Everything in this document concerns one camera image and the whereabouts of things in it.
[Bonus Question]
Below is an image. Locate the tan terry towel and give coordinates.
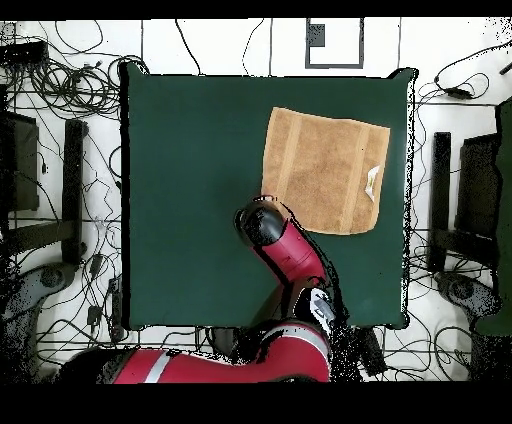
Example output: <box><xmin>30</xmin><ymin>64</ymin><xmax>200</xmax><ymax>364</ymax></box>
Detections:
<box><xmin>260</xmin><ymin>106</ymin><xmax>392</xmax><ymax>236</ymax></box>

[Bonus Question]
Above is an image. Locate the black metal frame bar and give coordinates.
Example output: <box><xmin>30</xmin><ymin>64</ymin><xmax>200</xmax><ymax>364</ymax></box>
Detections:
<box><xmin>428</xmin><ymin>131</ymin><xmax>452</xmax><ymax>274</ymax></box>
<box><xmin>60</xmin><ymin>118</ymin><xmax>89</xmax><ymax>266</ymax></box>

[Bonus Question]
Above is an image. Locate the large black box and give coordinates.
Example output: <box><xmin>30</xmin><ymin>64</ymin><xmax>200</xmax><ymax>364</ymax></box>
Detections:
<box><xmin>0</xmin><ymin>111</ymin><xmax>40</xmax><ymax>212</ymax></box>
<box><xmin>455</xmin><ymin>133</ymin><xmax>501</xmax><ymax>241</ymax></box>

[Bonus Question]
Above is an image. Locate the flat black box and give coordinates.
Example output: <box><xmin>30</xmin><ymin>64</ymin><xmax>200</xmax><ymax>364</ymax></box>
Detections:
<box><xmin>0</xmin><ymin>40</ymin><xmax>50</xmax><ymax>66</ymax></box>

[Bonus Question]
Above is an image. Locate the black adapter with cable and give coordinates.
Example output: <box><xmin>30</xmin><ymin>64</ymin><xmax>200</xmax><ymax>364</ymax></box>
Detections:
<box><xmin>433</xmin><ymin>39</ymin><xmax>512</xmax><ymax>101</ymax></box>

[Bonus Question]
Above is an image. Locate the grey square floor marker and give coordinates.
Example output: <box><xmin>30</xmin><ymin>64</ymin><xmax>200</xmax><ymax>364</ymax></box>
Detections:
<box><xmin>304</xmin><ymin>17</ymin><xmax>365</xmax><ymax>70</ymax></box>

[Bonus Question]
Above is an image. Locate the dark green table cloth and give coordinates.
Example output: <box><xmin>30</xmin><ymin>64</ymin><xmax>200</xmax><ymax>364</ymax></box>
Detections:
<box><xmin>119</xmin><ymin>61</ymin><xmax>420</xmax><ymax>332</ymax></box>

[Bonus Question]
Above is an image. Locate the long black power strip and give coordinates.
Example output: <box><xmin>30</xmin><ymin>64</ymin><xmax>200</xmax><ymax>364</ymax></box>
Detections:
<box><xmin>108</xmin><ymin>275</ymin><xmax>126</xmax><ymax>342</ymax></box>

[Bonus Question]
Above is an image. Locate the narrow dark green cloth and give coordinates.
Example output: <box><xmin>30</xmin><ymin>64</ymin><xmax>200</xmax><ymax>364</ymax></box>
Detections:
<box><xmin>474</xmin><ymin>95</ymin><xmax>512</xmax><ymax>337</ymax></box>

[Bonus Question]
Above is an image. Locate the office chair base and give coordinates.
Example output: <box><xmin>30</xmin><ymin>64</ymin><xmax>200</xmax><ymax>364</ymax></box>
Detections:
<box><xmin>0</xmin><ymin>261</ymin><xmax>78</xmax><ymax>384</ymax></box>
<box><xmin>433</xmin><ymin>269</ymin><xmax>501</xmax><ymax>326</ymax></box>

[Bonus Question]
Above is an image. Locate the black oblong floor box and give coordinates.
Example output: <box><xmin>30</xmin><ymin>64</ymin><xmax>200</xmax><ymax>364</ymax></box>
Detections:
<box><xmin>355</xmin><ymin>326</ymin><xmax>388</xmax><ymax>378</ymax></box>

